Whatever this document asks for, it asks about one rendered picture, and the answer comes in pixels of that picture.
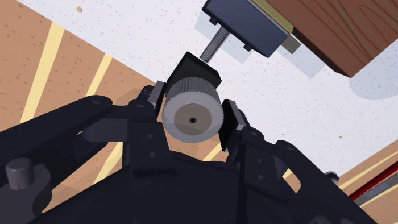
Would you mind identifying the grey knurled clamp knob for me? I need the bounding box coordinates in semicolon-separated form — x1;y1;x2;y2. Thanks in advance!
161;76;225;144

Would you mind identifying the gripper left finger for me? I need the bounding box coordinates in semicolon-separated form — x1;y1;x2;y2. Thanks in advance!
0;80;180;190

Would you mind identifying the red bar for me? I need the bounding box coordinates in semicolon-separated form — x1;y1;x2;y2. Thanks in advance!
348;160;398;202

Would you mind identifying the dark blue jig jaw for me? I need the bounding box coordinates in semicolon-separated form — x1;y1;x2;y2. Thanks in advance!
201;0;289;59

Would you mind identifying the brass jaw strip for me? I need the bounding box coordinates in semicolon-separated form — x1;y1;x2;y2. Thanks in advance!
224;0;295;35

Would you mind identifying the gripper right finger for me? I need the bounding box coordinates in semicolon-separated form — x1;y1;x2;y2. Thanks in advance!
218;98;379;224

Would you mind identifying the brown wooden board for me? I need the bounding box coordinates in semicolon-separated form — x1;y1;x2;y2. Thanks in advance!
237;0;398;78

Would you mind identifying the black knob bracket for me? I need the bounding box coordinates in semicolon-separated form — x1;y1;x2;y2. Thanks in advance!
167;51;222;92

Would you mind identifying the grey threaded clamp screw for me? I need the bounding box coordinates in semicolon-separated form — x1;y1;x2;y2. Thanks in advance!
199;26;230;63

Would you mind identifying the grey flat bar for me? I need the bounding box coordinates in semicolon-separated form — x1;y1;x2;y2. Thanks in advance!
354;181;398;207

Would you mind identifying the small grey block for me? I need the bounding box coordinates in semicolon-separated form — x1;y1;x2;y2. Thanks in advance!
281;34;302;55

